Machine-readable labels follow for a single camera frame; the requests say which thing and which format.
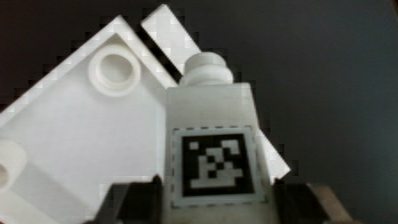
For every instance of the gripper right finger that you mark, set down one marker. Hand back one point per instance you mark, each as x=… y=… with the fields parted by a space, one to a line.
x=307 y=204

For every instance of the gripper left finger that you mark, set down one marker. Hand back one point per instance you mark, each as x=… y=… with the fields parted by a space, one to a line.
x=131 y=204

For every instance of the white square tabletop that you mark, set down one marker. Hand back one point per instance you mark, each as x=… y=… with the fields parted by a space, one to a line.
x=87 y=124

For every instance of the white right fence bar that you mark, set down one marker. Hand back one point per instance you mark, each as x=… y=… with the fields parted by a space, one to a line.
x=169 y=35

